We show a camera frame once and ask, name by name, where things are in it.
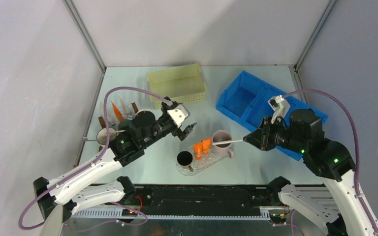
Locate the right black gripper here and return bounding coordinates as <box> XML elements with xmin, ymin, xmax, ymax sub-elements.
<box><xmin>243</xmin><ymin>114</ymin><xmax>305</xmax><ymax>152</ymax></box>

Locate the orange toothpaste tube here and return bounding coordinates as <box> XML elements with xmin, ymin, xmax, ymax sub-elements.
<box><xmin>111</xmin><ymin>102</ymin><xmax>124</xmax><ymax>122</ymax></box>
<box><xmin>201</xmin><ymin>138</ymin><xmax>212</xmax><ymax>155</ymax></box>
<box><xmin>192</xmin><ymin>142</ymin><xmax>203</xmax><ymax>161</ymax></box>

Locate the brown mug black inside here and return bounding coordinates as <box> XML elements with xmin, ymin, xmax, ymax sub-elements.
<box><xmin>177</xmin><ymin>151</ymin><xmax>193</xmax><ymax>172</ymax></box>

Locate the clear textured plastic box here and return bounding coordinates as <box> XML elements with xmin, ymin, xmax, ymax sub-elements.
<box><xmin>190</xmin><ymin>138</ymin><xmax>212</xmax><ymax>163</ymax></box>

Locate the pink mug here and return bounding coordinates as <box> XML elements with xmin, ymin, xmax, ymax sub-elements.
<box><xmin>211</xmin><ymin>130</ymin><xmax>235</xmax><ymax>159</ymax></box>

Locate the white toothpaste tube black cap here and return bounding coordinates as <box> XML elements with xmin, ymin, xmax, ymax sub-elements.
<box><xmin>120</xmin><ymin>98</ymin><xmax>133</xmax><ymax>117</ymax></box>

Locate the clear container with brown lid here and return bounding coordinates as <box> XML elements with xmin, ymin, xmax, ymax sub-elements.
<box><xmin>107</xmin><ymin>101</ymin><xmax>139</xmax><ymax>127</ymax></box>

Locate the white ribbed mug black rim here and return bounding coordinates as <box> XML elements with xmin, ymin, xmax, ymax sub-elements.
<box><xmin>96</xmin><ymin>127</ymin><xmax>118</xmax><ymax>146</ymax></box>

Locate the light blue mug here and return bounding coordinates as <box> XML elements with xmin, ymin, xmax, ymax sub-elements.
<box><xmin>135</xmin><ymin>108</ymin><xmax>154</xmax><ymax>115</ymax></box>

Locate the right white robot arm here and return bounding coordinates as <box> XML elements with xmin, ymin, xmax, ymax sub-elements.
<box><xmin>243</xmin><ymin>109</ymin><xmax>378</xmax><ymax>236</ymax></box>

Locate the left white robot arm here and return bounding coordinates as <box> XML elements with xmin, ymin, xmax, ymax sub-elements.
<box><xmin>33</xmin><ymin>108</ymin><xmax>196</xmax><ymax>222</ymax></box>

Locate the clear textured oval tray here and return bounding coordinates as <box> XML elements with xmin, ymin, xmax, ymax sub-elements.
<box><xmin>176</xmin><ymin>146</ymin><xmax>227</xmax><ymax>176</ymax></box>

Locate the yellow perforated plastic basket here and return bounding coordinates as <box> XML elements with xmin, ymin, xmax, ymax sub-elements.
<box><xmin>147</xmin><ymin>64</ymin><xmax>207</xmax><ymax>104</ymax></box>

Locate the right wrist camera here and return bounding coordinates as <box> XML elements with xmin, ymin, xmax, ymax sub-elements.
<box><xmin>268</xmin><ymin>95</ymin><xmax>291</xmax><ymax>124</ymax></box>

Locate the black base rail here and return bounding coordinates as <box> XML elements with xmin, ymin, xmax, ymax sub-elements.
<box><xmin>123</xmin><ymin>177</ymin><xmax>290</xmax><ymax>217</ymax></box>

